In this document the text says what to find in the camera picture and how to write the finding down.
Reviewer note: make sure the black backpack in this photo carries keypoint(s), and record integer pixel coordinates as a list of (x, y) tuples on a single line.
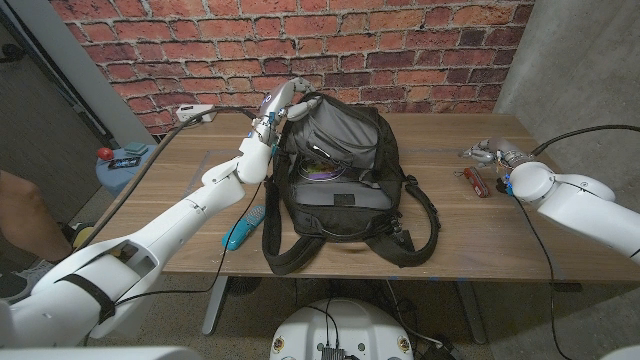
[(345, 220)]

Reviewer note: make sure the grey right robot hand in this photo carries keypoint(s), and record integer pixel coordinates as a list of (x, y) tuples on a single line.
[(500, 152)]

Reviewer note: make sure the printed brick backdrop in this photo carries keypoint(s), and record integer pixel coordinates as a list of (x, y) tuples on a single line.
[(400, 50)]

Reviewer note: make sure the black handheld device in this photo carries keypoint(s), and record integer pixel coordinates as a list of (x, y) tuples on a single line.
[(123, 162)]

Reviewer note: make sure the red ball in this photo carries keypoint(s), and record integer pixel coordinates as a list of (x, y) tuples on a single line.
[(104, 153)]

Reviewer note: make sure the yellow and black object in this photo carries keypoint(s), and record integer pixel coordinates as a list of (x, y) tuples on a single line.
[(81, 237)]

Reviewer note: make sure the black floor fan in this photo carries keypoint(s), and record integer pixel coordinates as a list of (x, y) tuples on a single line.
[(244, 285)]

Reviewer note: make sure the grey sneaker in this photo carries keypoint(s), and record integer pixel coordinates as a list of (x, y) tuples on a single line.
[(22, 280)]

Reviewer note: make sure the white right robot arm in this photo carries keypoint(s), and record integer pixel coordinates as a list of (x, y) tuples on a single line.
[(580, 205)]

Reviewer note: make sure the teal small box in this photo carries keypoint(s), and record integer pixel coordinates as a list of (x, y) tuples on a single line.
[(135, 148)]

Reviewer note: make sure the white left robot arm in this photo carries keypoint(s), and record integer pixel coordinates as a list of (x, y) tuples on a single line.
[(165, 235)]

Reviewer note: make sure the white power strip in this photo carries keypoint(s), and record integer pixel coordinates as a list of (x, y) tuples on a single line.
[(186, 111)]

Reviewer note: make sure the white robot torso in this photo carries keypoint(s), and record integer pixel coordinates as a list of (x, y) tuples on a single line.
[(340, 330)]

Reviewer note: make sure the person's bare leg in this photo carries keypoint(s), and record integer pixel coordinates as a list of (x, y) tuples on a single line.
[(27, 215)]

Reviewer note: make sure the grey table leg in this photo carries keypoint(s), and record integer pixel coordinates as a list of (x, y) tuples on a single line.
[(471, 310), (215, 305)]

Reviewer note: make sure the white robot body rim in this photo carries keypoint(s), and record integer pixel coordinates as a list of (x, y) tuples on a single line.
[(100, 354)]

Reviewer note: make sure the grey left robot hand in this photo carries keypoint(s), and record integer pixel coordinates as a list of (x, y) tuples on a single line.
[(277, 102)]

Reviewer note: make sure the blue round stool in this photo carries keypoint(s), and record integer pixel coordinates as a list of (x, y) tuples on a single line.
[(117, 180)]

